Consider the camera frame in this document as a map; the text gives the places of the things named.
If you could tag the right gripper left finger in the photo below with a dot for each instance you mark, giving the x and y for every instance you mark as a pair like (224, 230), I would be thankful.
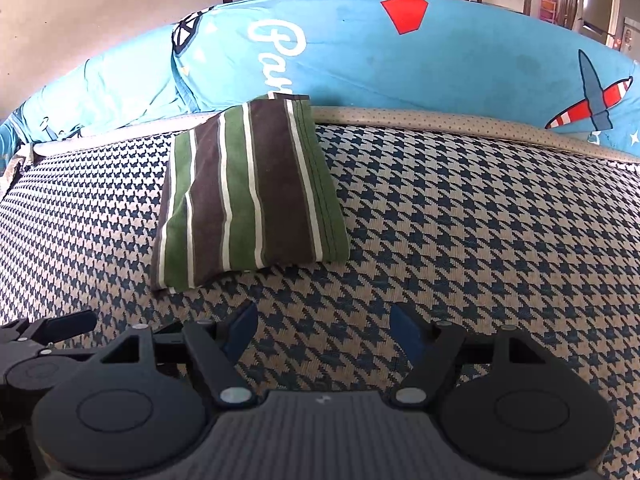
(145, 400)

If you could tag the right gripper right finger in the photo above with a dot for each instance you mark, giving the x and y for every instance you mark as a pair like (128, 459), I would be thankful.
(502, 401)

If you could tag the green brown striped shirt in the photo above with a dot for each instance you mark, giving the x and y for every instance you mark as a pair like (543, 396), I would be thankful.
(245, 190)

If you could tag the houndstooth sofa seat cushion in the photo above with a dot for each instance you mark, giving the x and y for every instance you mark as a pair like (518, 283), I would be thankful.
(472, 231)

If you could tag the white chest freezer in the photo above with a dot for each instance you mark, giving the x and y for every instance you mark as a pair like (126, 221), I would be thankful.
(630, 41)

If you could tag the blue printed sofa back cover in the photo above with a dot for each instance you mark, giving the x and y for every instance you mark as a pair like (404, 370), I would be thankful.
(446, 56)

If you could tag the silver refrigerator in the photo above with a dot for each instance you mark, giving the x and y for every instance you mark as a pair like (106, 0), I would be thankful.
(598, 20)

